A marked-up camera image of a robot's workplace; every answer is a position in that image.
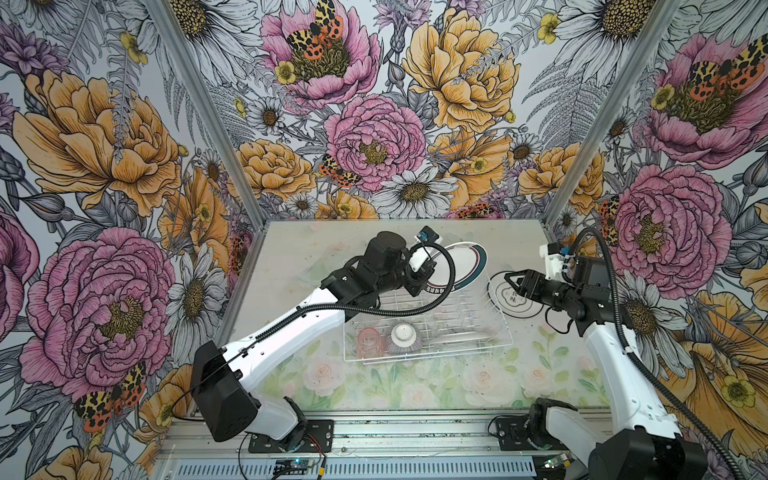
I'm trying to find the white plate black emblem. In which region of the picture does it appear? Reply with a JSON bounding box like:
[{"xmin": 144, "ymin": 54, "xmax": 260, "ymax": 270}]
[{"xmin": 486, "ymin": 271, "xmax": 544, "ymax": 320}]

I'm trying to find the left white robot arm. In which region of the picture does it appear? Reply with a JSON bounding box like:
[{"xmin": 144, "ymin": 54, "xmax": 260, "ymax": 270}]
[{"xmin": 189, "ymin": 227, "xmax": 448, "ymax": 449}]

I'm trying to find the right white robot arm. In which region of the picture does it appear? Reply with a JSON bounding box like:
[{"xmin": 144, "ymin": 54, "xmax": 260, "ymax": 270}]
[{"xmin": 504, "ymin": 255, "xmax": 708, "ymax": 479}]

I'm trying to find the white ribbed bowl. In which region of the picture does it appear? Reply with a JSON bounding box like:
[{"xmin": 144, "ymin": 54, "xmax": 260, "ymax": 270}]
[{"xmin": 385, "ymin": 322, "xmax": 422, "ymax": 356}]

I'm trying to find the pink glass cup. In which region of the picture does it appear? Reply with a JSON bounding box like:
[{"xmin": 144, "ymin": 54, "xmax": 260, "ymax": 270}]
[{"xmin": 355, "ymin": 327, "xmax": 385, "ymax": 360}]

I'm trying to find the green circuit board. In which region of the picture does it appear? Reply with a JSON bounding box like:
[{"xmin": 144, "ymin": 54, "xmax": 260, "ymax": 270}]
[{"xmin": 272, "ymin": 459, "xmax": 311, "ymax": 478}]

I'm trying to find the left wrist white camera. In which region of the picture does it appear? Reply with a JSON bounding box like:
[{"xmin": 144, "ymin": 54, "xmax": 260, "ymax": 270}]
[{"xmin": 409, "ymin": 226, "xmax": 442, "ymax": 273}]

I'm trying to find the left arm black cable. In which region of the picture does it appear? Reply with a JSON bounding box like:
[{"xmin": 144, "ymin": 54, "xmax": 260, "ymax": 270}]
[{"xmin": 173, "ymin": 239, "xmax": 457, "ymax": 415}]

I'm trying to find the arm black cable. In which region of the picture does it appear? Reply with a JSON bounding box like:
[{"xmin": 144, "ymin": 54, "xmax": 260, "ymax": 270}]
[
  {"xmin": 566, "ymin": 226, "xmax": 748, "ymax": 480},
  {"xmin": 173, "ymin": 239, "xmax": 457, "ymax": 415}
]

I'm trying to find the white wire dish rack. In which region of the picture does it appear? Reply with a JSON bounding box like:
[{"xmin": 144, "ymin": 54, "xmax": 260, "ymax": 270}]
[{"xmin": 342, "ymin": 270, "xmax": 513, "ymax": 364}]

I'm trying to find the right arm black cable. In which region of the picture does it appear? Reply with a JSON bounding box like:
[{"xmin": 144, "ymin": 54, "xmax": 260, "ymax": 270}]
[{"xmin": 566, "ymin": 226, "xmax": 748, "ymax": 480}]

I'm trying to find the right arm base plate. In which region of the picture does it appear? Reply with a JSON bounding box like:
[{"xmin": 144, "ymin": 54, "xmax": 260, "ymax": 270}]
[{"xmin": 488, "ymin": 415, "xmax": 545, "ymax": 452}]

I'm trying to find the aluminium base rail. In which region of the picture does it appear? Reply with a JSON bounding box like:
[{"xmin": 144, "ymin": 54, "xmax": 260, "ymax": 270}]
[{"xmin": 151, "ymin": 410, "xmax": 586, "ymax": 479}]

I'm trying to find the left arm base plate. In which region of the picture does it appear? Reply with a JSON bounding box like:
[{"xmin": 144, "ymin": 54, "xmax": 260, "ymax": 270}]
[{"xmin": 247, "ymin": 419, "xmax": 335, "ymax": 454}]

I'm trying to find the aluminium corner post right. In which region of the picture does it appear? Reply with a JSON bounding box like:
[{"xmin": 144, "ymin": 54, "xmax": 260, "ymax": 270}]
[{"xmin": 541, "ymin": 0, "xmax": 680, "ymax": 229}]

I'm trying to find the aluminium corner post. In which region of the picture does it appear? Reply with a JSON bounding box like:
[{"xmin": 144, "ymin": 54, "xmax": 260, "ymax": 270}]
[
  {"xmin": 541, "ymin": 0, "xmax": 680, "ymax": 229},
  {"xmin": 147, "ymin": 1, "xmax": 267, "ymax": 233}
]

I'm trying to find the aluminium corner post left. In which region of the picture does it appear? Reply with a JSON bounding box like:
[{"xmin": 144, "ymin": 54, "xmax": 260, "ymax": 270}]
[{"xmin": 147, "ymin": 1, "xmax": 267, "ymax": 233}]

